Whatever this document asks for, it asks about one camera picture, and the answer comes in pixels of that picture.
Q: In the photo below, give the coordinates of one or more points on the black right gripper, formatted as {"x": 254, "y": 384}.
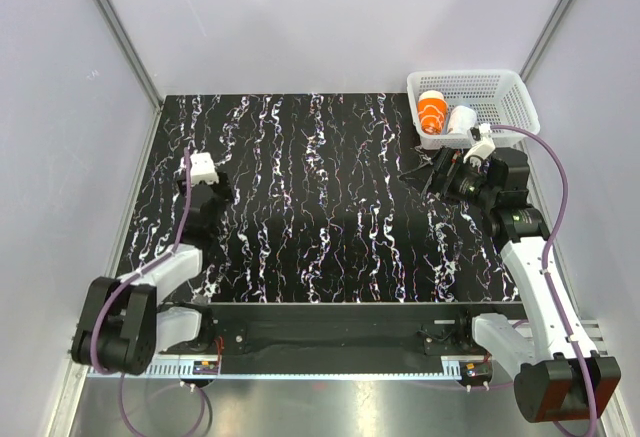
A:
{"x": 447, "y": 162}

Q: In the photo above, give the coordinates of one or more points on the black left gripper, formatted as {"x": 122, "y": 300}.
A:
{"x": 224, "y": 193}

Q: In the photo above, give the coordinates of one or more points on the light blue towel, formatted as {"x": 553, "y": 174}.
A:
{"x": 461, "y": 120}

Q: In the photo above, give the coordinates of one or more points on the orange and white towel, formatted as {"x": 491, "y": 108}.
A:
{"x": 432, "y": 110}

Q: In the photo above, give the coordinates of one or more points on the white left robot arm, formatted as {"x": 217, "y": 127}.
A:
{"x": 121, "y": 327}

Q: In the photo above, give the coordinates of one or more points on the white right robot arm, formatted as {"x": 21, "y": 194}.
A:
{"x": 558, "y": 373}

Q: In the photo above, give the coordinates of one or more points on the white plastic basket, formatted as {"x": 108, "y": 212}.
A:
{"x": 497, "y": 96}

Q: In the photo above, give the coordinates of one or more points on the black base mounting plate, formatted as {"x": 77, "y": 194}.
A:
{"x": 244, "y": 328}

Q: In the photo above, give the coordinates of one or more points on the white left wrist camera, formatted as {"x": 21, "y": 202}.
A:
{"x": 202, "y": 169}

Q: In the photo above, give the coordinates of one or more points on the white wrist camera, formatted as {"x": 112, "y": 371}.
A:
{"x": 202, "y": 169}
{"x": 482, "y": 147}

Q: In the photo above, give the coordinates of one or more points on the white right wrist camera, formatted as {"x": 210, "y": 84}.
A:
{"x": 482, "y": 147}

